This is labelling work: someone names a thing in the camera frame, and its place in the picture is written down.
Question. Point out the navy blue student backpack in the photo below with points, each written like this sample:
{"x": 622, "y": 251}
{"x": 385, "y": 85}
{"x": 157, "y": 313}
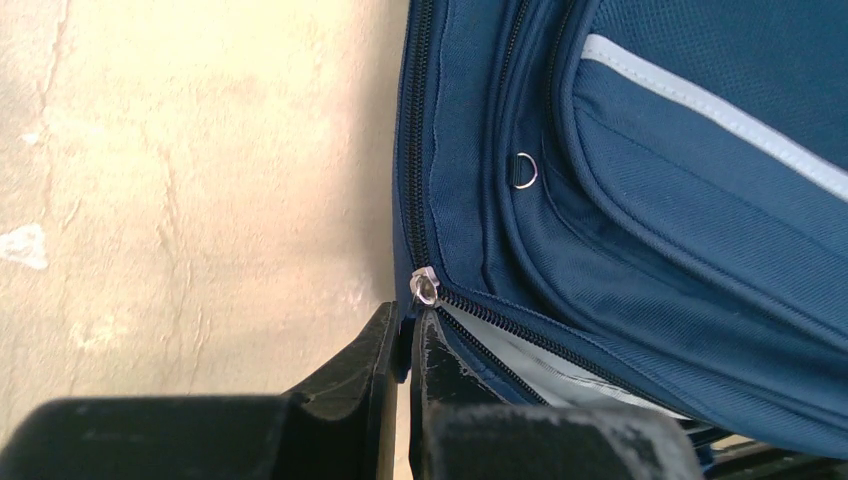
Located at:
{"x": 608, "y": 203}

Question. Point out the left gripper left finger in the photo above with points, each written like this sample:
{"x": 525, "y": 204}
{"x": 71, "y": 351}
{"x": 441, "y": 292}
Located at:
{"x": 337, "y": 423}

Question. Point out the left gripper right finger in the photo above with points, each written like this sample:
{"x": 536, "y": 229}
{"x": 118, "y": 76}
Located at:
{"x": 460, "y": 429}

